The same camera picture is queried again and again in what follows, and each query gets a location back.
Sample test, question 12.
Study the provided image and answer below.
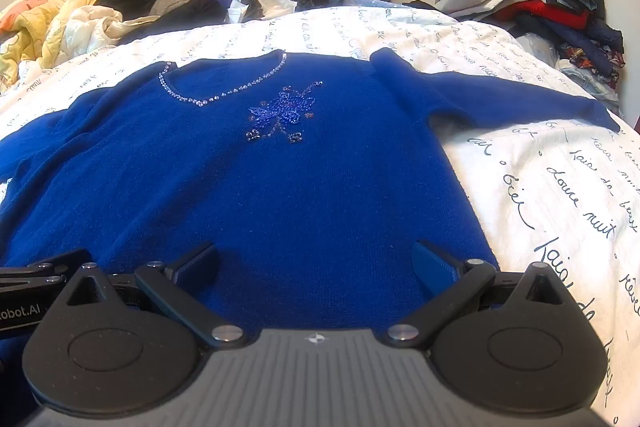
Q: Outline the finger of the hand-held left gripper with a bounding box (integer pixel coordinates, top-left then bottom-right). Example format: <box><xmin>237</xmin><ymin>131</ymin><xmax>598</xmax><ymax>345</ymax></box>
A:
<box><xmin>0</xmin><ymin>276</ymin><xmax>70</xmax><ymax>294</ymax></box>
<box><xmin>0</xmin><ymin>249</ymin><xmax>93</xmax><ymax>280</ymax></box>

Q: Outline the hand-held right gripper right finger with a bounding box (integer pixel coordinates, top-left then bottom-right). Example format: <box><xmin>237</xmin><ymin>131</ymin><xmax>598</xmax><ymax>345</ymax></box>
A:
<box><xmin>385</xmin><ymin>239</ymin><xmax>569</xmax><ymax>351</ymax></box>

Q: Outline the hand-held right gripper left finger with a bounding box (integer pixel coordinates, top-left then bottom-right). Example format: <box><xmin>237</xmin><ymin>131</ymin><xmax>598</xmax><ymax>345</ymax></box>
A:
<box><xmin>62</xmin><ymin>242</ymin><xmax>246</xmax><ymax>351</ymax></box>

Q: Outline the blue beaded sweater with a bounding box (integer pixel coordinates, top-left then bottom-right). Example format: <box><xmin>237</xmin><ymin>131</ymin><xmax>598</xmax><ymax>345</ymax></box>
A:
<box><xmin>0</xmin><ymin>48</ymin><xmax>621</xmax><ymax>427</ymax></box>

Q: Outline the white script-printed bed sheet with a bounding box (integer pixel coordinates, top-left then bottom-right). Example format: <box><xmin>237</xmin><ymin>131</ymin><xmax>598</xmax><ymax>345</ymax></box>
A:
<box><xmin>0</xmin><ymin>4</ymin><xmax>640</xmax><ymax>427</ymax></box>

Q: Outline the cream satin cloth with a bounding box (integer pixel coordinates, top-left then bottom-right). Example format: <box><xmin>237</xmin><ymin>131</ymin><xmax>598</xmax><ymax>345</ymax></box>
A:
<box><xmin>64</xmin><ymin>4</ymin><xmax>157</xmax><ymax>54</ymax></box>

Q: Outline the yellow printed quilt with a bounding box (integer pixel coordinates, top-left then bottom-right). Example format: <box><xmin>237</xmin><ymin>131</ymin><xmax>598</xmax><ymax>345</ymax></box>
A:
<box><xmin>0</xmin><ymin>0</ymin><xmax>113</xmax><ymax>82</ymax></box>

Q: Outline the dark navy garment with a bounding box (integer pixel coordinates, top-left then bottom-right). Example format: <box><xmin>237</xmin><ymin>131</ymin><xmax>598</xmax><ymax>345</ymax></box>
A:
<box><xmin>120</xmin><ymin>0</ymin><xmax>232</xmax><ymax>42</ymax></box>

